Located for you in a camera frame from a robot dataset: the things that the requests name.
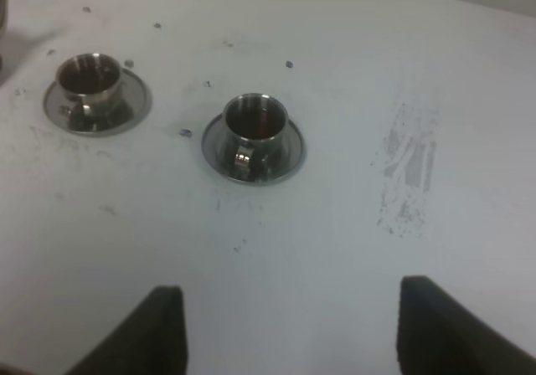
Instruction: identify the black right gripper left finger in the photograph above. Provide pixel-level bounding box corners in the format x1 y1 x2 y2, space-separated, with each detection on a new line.
68 286 188 375

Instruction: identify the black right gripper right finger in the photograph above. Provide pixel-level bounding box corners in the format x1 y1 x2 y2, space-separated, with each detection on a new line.
396 275 535 374

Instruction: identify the right stainless steel saucer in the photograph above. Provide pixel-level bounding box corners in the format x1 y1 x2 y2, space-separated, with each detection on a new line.
201 115 307 186

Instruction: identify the stainless steel saucer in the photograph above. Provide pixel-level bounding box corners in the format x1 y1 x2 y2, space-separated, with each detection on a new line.
43 69 152 137
201 115 307 186

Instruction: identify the right stainless steel teacup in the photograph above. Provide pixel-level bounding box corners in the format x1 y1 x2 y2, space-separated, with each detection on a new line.
219 93 289 182

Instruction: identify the stainless steel teacup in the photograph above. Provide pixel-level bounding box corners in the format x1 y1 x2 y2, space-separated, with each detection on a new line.
55 53 123 117
219 93 289 182

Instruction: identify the middle stainless steel saucer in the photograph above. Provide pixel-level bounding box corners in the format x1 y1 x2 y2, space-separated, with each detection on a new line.
43 69 152 137

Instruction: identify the middle stainless steel teacup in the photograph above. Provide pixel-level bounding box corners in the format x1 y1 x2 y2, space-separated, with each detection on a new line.
55 53 123 117

